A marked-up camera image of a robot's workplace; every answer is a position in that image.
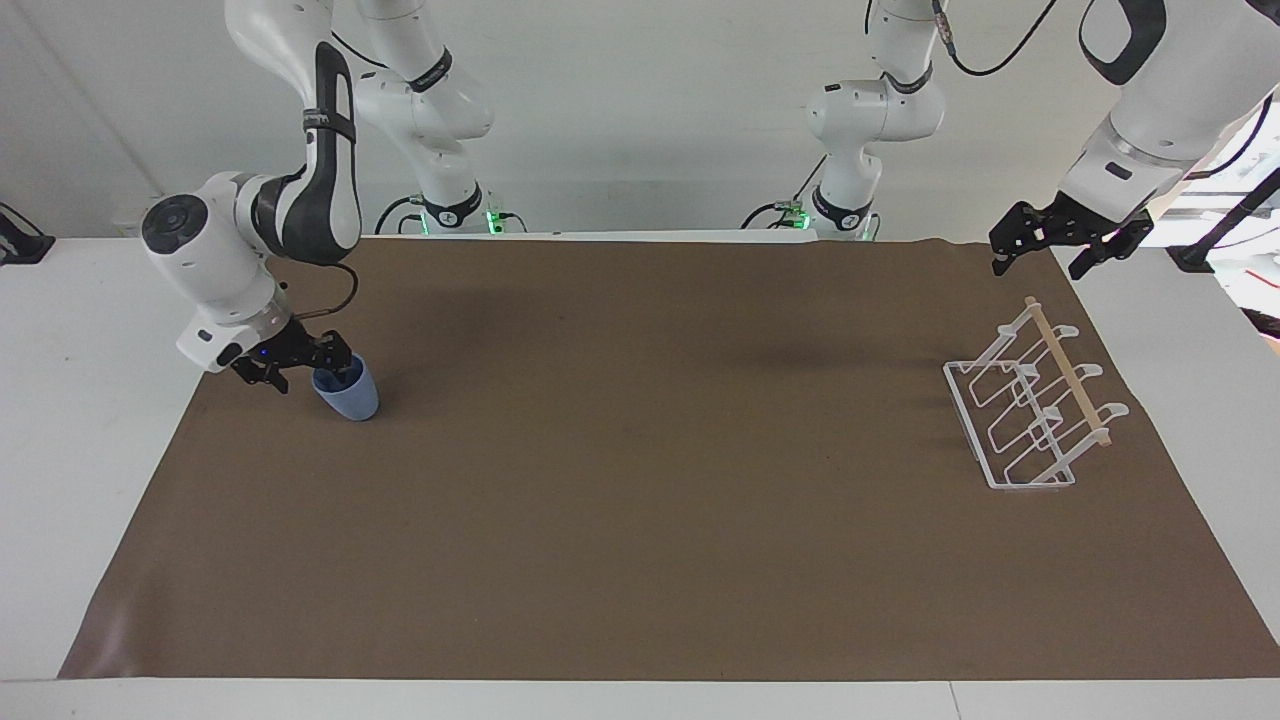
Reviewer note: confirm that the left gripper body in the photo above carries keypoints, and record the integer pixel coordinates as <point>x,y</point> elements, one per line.
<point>1078,222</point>

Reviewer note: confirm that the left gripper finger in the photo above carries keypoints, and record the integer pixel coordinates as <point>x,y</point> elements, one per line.
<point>1118,244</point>
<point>1015,236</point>

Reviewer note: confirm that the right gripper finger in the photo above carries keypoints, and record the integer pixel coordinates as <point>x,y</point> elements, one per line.
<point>272,380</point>
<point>328,353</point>

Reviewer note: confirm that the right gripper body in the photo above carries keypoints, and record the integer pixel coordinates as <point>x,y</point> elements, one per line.
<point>272,347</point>

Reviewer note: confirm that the blue cup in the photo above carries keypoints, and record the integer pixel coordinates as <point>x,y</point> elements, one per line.
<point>350,396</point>

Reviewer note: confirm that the black stand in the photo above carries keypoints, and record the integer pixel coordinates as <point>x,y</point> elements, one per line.
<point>1230,220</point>
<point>20,243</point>

